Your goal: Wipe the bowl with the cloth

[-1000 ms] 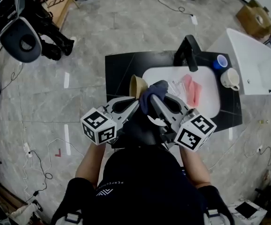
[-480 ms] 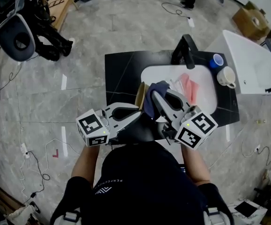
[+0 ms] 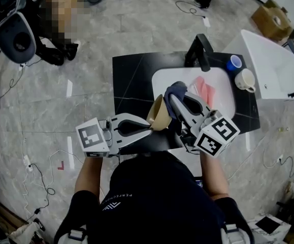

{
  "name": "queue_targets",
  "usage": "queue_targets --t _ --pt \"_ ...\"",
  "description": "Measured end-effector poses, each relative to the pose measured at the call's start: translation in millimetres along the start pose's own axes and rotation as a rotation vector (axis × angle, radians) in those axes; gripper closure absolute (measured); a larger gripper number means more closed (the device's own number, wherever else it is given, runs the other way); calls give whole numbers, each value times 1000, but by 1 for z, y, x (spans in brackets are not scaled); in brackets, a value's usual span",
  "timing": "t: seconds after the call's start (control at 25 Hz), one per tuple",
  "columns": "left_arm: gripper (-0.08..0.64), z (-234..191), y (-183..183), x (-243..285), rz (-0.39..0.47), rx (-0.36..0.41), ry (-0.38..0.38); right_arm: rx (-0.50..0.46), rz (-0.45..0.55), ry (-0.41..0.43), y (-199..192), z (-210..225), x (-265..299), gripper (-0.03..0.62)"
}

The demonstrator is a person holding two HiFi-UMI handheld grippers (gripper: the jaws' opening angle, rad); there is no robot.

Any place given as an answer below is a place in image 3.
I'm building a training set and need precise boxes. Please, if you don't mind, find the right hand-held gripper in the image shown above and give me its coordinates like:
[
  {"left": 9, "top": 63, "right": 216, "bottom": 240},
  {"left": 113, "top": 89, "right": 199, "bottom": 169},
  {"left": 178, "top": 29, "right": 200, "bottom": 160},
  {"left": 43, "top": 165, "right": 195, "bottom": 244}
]
[{"left": 169, "top": 92, "right": 241, "bottom": 159}]

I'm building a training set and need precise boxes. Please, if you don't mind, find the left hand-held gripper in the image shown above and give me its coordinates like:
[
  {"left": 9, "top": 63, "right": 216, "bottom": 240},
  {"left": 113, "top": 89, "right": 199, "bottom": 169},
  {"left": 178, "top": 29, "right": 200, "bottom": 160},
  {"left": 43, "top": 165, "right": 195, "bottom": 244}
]
[{"left": 75, "top": 112, "right": 153, "bottom": 159}]

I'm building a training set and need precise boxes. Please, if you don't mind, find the dark blue cloth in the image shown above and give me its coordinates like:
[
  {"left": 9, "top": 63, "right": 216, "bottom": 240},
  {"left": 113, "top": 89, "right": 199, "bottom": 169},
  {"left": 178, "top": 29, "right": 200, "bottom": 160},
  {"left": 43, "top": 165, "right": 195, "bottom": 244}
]
[{"left": 164, "top": 81, "right": 188, "bottom": 136}]

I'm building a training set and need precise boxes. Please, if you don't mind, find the tan bowl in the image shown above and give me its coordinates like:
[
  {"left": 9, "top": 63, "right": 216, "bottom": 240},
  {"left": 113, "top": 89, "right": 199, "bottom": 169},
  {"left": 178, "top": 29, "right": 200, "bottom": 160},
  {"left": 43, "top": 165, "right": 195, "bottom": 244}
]
[{"left": 146, "top": 94, "right": 173, "bottom": 132}]

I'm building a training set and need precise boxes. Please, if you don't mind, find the person's right forearm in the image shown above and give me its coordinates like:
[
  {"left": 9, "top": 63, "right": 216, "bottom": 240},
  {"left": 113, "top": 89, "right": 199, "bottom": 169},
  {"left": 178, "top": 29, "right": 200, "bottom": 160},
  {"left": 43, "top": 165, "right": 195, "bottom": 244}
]
[{"left": 199, "top": 150, "right": 230, "bottom": 201}]

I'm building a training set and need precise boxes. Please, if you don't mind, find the person's left forearm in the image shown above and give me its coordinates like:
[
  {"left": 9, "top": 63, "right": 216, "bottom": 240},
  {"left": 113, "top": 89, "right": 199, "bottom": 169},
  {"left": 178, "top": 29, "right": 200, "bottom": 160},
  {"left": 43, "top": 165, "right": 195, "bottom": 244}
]
[{"left": 74, "top": 156, "right": 104, "bottom": 196}]

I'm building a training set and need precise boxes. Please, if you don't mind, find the pink plastic bag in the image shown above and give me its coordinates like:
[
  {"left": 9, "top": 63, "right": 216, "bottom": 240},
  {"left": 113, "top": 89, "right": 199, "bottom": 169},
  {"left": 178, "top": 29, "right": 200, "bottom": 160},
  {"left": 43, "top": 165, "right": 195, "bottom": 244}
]
[{"left": 188, "top": 75, "right": 217, "bottom": 108}]

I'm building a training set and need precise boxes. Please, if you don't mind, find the white sink basin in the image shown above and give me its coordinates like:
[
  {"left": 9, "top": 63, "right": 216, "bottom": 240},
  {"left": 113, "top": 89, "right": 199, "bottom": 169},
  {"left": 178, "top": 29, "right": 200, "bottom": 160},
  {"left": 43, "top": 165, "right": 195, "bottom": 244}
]
[{"left": 151, "top": 67, "right": 237, "bottom": 119}]

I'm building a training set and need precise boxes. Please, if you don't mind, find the black countertop cabinet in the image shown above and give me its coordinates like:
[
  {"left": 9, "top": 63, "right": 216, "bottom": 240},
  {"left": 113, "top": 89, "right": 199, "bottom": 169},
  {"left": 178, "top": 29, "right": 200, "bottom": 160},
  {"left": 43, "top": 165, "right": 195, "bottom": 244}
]
[{"left": 112, "top": 51, "right": 261, "bottom": 155}]

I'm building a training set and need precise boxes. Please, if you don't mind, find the black faucet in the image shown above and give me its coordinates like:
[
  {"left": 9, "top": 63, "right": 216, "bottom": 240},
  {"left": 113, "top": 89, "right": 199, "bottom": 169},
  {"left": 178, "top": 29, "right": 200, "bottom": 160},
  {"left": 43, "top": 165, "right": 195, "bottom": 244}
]
[{"left": 184, "top": 34, "right": 211, "bottom": 73}]

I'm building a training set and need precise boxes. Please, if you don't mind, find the white mug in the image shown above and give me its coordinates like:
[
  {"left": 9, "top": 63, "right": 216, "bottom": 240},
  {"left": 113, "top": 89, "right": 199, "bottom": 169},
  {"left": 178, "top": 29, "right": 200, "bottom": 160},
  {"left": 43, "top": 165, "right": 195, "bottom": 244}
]
[{"left": 234, "top": 68, "right": 257, "bottom": 94}]

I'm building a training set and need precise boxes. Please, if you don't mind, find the blue cup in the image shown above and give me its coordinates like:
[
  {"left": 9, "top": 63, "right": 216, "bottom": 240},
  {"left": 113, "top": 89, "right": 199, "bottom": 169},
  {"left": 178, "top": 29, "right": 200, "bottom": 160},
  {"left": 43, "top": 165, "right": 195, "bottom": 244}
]
[{"left": 225, "top": 54, "right": 243, "bottom": 72}]

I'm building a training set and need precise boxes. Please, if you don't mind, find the person's dark shirt torso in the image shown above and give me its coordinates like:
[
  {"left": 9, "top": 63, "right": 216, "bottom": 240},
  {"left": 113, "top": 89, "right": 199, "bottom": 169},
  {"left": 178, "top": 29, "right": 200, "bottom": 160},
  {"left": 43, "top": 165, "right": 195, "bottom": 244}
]
[{"left": 53, "top": 150, "right": 255, "bottom": 244}]

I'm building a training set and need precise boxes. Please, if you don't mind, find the white power strip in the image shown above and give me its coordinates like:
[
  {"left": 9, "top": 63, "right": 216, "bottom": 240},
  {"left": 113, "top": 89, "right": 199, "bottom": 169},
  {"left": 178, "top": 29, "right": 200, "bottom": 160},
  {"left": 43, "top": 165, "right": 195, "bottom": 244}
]
[{"left": 23, "top": 155, "right": 35, "bottom": 173}]

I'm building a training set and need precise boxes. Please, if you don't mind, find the cardboard box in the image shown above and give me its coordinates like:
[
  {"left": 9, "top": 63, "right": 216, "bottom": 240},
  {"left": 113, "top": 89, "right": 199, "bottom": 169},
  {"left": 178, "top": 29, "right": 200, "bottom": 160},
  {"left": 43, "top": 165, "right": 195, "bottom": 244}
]
[{"left": 250, "top": 0, "right": 294, "bottom": 42}]

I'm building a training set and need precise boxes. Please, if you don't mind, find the white box with black square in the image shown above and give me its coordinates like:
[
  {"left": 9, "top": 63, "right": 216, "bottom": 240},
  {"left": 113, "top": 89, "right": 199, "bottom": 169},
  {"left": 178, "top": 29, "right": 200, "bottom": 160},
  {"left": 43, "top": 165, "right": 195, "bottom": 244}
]
[{"left": 246, "top": 213, "right": 292, "bottom": 244}]

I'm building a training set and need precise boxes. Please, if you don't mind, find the grey office chair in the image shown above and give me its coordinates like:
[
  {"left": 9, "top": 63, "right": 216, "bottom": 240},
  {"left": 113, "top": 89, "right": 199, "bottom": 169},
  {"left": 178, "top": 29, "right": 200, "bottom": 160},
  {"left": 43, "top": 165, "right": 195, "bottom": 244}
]
[{"left": 0, "top": 0, "right": 37, "bottom": 65}]

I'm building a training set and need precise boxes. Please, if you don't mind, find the white floor cable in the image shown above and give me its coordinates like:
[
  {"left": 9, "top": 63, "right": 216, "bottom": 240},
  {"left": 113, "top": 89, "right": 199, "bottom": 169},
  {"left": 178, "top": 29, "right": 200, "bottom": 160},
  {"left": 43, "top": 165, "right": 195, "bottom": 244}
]
[{"left": 226, "top": 133, "right": 284, "bottom": 181}]

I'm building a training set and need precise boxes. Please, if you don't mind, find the black floor cable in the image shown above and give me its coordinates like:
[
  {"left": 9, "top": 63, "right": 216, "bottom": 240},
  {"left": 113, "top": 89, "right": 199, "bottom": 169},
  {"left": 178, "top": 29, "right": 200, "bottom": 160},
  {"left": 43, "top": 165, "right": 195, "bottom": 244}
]
[{"left": 27, "top": 163, "right": 56, "bottom": 216}]

